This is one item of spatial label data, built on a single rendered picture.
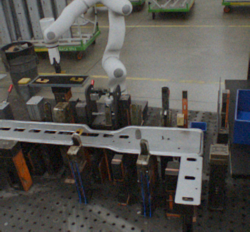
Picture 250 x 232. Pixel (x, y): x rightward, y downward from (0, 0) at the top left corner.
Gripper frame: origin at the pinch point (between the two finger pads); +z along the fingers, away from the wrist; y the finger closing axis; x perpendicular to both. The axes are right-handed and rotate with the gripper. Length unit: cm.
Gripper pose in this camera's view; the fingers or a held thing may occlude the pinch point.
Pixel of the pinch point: (58, 69)
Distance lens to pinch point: 192.6
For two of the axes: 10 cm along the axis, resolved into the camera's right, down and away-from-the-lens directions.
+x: 9.9, -1.5, 0.4
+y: 1.1, 4.9, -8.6
